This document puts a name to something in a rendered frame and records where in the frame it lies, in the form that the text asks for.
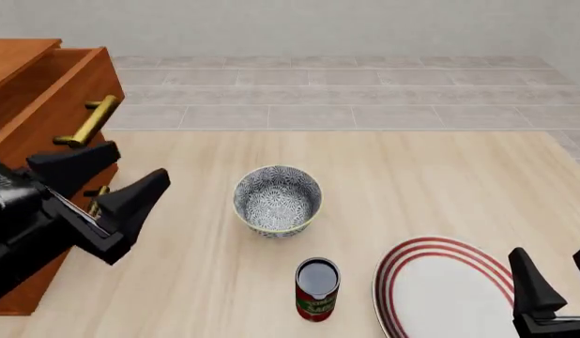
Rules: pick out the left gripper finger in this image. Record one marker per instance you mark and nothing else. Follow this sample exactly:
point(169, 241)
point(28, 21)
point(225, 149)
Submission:
point(135, 200)
point(69, 169)

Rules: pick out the red printed tin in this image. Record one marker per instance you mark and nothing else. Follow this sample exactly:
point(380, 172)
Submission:
point(317, 295)

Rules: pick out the open wooden cabinet drawer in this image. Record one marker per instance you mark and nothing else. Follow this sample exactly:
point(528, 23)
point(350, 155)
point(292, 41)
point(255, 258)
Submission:
point(50, 98)

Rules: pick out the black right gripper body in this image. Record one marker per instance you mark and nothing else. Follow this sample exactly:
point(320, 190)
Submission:
point(553, 325)

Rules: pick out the white plate with red rings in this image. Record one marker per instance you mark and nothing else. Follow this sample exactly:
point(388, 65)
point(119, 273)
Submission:
point(449, 299)

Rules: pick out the wooden cabinet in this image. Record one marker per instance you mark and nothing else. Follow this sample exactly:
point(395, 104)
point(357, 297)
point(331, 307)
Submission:
point(18, 299)

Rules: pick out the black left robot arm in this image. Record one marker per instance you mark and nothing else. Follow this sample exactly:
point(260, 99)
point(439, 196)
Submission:
point(18, 239)

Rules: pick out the patterned black and white bowl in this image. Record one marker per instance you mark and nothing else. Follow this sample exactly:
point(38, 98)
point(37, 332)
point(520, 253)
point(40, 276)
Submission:
point(277, 206)

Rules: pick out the closed wooden cabinet drawer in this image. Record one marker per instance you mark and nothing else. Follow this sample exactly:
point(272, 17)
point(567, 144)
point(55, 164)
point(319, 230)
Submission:
point(105, 177)

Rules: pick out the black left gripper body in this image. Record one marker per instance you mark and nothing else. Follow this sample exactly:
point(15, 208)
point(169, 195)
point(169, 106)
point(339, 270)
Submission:
point(100, 243)

